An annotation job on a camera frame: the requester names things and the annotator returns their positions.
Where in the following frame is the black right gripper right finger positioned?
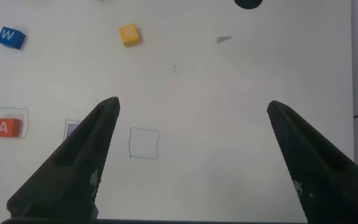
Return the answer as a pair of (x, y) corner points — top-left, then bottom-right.
(266, 100), (358, 222)

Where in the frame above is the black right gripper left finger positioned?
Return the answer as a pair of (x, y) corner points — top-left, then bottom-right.
(6, 96), (121, 220)

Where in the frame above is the yellow letter block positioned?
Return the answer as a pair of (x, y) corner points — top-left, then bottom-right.
(119, 23), (142, 48)

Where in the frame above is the purple letter I block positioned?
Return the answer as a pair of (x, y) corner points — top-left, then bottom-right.
(66, 123), (80, 138)

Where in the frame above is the red letter A block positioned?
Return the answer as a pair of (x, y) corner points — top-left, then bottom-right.
(0, 118), (22, 138)

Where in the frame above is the blue letter W block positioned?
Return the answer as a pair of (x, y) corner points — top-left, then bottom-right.
(0, 26), (27, 50)

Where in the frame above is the black table cable grommet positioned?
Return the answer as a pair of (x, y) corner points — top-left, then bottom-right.
(234, 0), (264, 10)

